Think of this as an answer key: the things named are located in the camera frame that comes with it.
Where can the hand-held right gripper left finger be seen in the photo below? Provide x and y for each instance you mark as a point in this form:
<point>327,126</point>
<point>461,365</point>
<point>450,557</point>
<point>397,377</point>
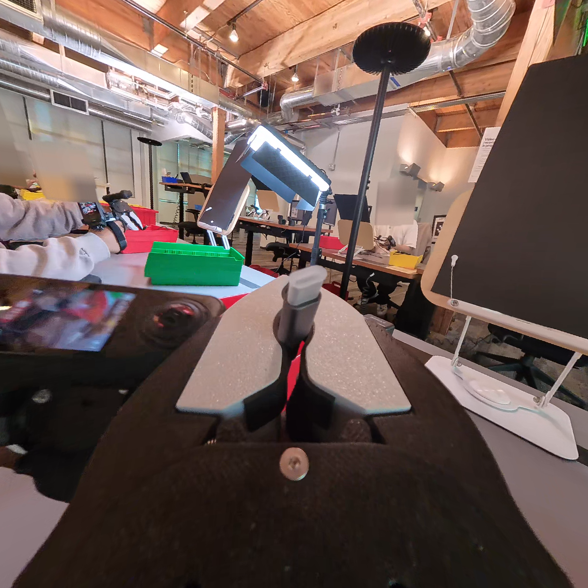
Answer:
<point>234,358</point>

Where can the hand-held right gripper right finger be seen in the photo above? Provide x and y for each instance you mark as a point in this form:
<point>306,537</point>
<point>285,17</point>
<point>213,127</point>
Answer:
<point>353,363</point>

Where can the green plastic bin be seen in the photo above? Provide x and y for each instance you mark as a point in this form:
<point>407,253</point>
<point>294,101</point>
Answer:
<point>193,268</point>

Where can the wooden desk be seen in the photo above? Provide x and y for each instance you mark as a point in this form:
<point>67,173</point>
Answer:
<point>367,262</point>
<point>266,223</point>

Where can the small red plastic bin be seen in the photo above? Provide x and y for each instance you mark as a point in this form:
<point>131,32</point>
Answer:
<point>146,215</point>
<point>151,240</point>

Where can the white phone stand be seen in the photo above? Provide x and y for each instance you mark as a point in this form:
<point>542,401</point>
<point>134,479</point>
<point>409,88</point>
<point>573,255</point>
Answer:
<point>219,240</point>

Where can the black office chair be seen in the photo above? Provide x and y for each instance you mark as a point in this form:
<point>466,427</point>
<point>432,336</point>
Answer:
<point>528,363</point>
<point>280,255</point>

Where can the yellow plastic bin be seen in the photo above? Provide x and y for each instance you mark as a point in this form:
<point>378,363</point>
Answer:
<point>404,260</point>

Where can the black light stand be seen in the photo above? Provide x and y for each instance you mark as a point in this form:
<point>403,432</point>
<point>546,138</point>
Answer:
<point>320,229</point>

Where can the smartphone with white case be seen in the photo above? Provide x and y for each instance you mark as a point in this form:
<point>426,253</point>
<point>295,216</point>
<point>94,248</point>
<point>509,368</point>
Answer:
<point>225,197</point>

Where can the white tablet stand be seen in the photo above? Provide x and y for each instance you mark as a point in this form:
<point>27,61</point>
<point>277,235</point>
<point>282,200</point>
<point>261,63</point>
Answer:
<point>505,413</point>

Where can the led light panel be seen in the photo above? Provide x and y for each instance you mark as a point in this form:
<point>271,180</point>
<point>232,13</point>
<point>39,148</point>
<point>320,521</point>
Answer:
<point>285,170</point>

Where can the black disc floor lamp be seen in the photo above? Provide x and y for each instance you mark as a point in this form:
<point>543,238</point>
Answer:
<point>390,46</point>
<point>149,141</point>

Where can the tablet with wooden frame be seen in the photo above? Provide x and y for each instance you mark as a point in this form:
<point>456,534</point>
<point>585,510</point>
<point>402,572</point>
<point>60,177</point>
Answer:
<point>528,206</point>
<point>356,234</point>

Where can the white wall sign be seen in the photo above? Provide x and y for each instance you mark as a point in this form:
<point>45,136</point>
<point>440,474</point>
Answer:
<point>484,154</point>

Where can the silver air duct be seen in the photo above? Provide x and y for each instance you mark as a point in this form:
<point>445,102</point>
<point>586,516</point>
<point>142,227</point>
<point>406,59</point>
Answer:
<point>92,50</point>
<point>477,41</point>

